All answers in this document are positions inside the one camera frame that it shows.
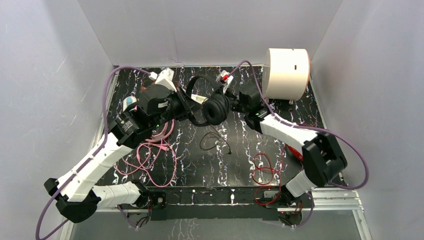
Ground white and blue small device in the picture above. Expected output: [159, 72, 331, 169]
[122, 96, 138, 113]

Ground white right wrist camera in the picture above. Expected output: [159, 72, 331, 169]
[218, 70, 234, 94]

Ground thin black headphone cable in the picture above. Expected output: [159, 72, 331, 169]
[199, 125, 232, 156]

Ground white cylindrical container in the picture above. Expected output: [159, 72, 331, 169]
[262, 48, 311, 101]

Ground red and black headphones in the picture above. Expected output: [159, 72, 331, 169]
[285, 123, 313, 163]

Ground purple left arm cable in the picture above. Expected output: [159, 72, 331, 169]
[35, 65, 153, 240]

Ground pink over-ear headphones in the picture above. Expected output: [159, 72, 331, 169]
[144, 120, 175, 143]

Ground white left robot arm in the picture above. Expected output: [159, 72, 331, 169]
[44, 84, 202, 223]

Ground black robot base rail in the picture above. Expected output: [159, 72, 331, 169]
[114, 185, 316, 222]

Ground dark paperback book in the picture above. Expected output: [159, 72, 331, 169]
[139, 85, 147, 93]

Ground small white cardboard box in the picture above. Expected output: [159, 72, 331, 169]
[191, 94, 209, 104]

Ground black on-ear headphones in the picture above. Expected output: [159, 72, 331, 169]
[185, 75, 230, 127]

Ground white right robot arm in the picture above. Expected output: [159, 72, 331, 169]
[223, 84, 348, 207]

